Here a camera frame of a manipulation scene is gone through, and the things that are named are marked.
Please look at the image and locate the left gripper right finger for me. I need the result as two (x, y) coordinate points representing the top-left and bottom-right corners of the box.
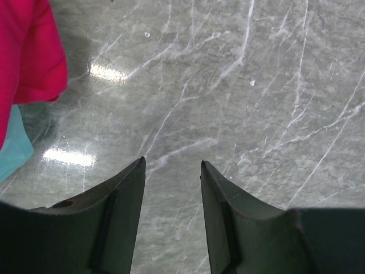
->
(200, 161), (364, 273)

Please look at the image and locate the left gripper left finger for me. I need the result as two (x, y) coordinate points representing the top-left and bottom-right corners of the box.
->
(1, 158), (146, 273)

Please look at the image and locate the teal t shirt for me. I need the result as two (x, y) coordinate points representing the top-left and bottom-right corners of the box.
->
(1, 105), (34, 182)

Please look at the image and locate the magenta t shirt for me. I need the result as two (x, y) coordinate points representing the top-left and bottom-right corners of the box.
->
(1, 0), (68, 142)

